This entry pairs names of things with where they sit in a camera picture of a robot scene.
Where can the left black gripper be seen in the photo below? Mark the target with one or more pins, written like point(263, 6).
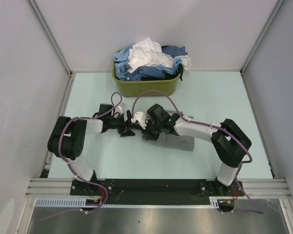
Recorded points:
point(122, 131)

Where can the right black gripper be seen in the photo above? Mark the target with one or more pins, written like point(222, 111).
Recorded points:
point(148, 136)

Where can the grey long sleeve shirt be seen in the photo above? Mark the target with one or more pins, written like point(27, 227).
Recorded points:
point(168, 138)

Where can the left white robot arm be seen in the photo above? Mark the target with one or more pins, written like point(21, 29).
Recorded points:
point(68, 136)

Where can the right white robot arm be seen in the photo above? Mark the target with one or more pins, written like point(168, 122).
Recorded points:
point(229, 141)

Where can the olive green laundry basket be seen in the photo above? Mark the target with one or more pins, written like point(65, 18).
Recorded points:
point(135, 88)

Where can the dark blue dotted shirt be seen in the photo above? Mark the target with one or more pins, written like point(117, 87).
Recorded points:
point(155, 63)

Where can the black garment with button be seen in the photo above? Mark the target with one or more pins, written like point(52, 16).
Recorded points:
point(178, 73)

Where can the light blue shirt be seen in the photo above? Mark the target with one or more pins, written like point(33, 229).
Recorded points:
point(121, 67)

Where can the white shirt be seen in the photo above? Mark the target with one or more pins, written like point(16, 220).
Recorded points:
point(150, 54)

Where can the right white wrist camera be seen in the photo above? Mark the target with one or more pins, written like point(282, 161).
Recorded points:
point(140, 119)

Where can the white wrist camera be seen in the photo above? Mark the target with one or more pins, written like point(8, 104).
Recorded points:
point(120, 109)
point(140, 119)

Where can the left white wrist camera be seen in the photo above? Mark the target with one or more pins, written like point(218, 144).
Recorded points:
point(120, 109)

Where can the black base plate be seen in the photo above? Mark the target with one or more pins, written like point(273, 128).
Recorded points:
point(155, 188)

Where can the white slotted cable duct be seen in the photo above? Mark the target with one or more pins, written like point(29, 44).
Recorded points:
point(134, 201)

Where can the aluminium frame rail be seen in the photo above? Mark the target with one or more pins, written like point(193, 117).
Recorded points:
point(255, 188)

